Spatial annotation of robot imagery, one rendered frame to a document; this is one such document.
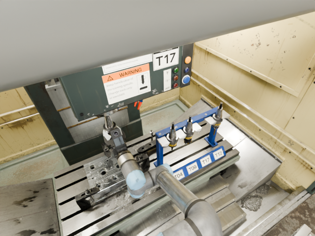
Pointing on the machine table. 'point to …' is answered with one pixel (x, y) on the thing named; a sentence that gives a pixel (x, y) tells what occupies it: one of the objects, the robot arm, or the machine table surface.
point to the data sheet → (127, 63)
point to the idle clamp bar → (146, 147)
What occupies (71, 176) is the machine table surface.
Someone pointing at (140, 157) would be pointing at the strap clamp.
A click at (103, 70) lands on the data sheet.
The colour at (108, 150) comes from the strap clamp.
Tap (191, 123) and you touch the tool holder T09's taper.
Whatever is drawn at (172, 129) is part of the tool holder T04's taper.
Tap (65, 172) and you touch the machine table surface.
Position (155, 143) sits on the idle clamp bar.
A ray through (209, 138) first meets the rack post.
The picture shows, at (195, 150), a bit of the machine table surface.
